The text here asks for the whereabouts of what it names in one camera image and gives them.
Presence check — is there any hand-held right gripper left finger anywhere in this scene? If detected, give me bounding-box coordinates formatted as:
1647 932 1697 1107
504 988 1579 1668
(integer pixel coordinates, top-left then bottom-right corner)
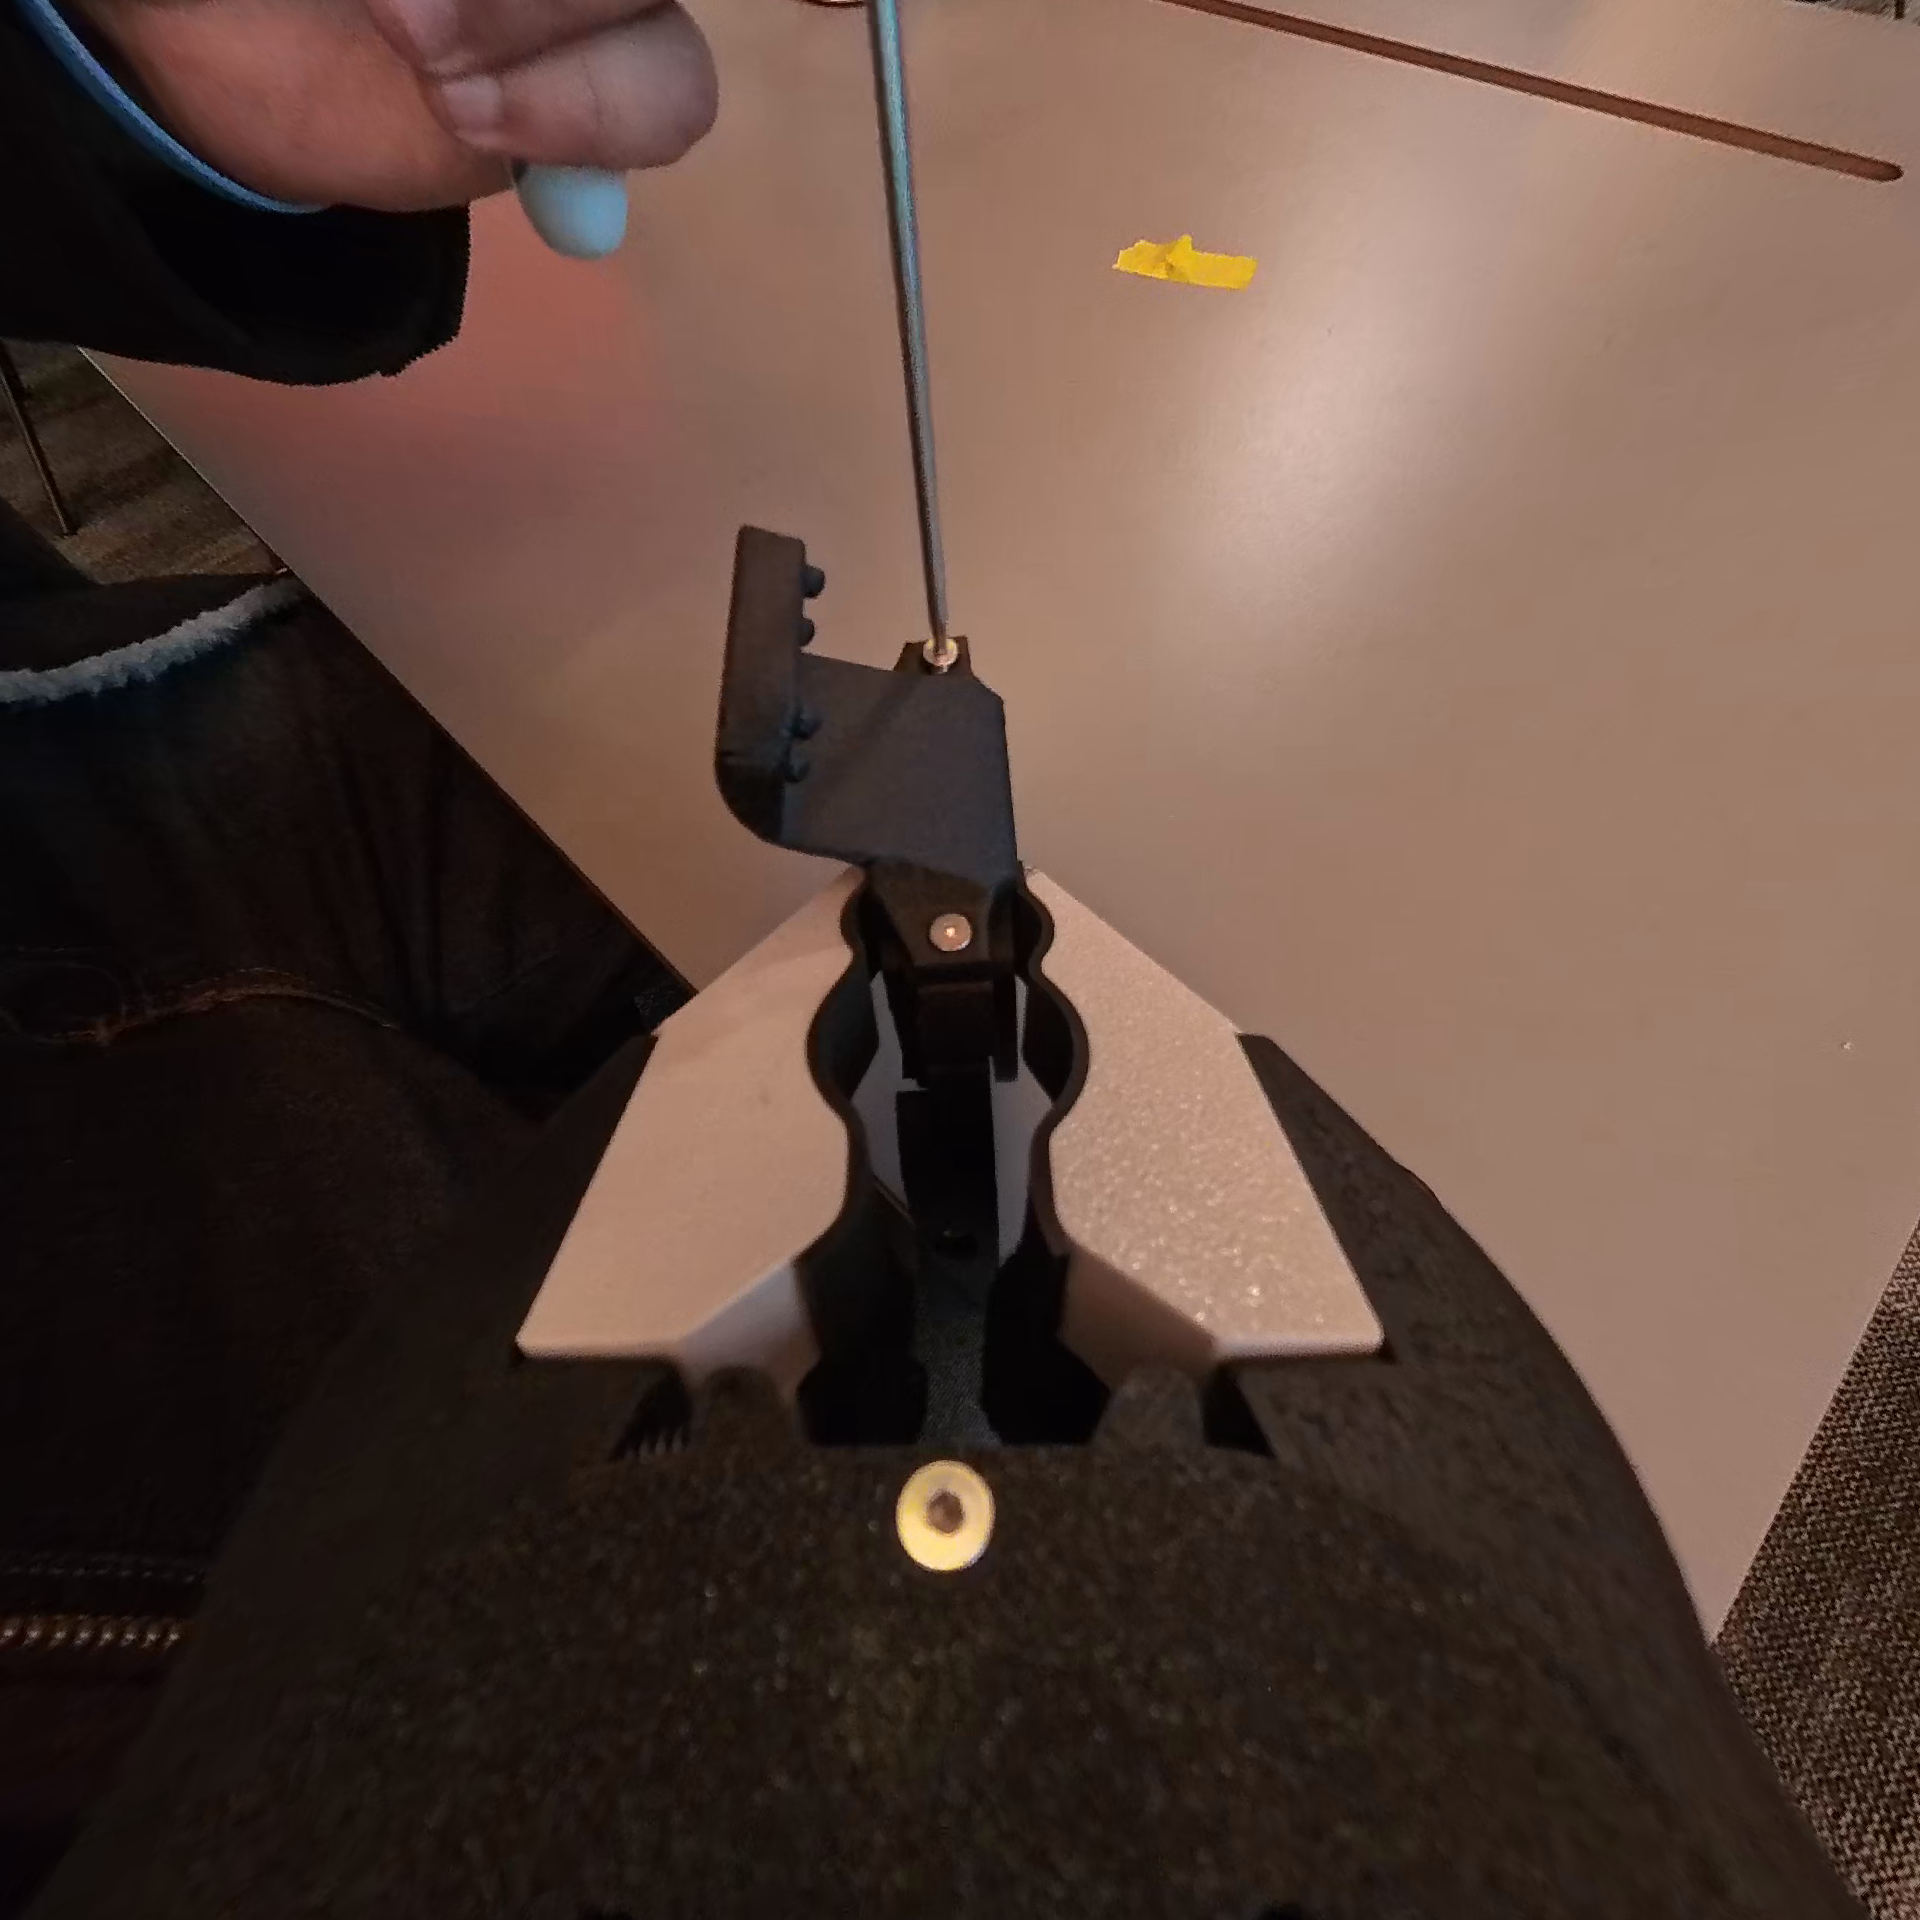
516 871 887 1413

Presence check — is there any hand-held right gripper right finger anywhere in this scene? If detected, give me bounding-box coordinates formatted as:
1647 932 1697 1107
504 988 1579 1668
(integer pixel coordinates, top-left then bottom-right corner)
1020 871 1384 1389

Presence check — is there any black curved plastic part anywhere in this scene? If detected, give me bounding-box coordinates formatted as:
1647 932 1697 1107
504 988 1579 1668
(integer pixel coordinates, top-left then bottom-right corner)
712 525 1024 886

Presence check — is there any green handled screwdriver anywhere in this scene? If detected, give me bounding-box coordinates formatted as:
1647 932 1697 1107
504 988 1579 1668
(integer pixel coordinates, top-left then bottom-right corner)
865 0 953 648

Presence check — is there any grey desk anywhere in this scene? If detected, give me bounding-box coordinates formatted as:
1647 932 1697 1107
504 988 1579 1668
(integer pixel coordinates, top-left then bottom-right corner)
76 0 1920 1653

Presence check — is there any person's left hand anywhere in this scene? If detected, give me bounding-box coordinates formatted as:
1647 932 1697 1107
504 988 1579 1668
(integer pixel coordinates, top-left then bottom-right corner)
76 0 721 261

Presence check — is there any yellow tape strip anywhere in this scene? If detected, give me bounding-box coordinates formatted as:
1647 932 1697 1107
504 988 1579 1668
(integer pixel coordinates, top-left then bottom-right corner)
1112 231 1260 289

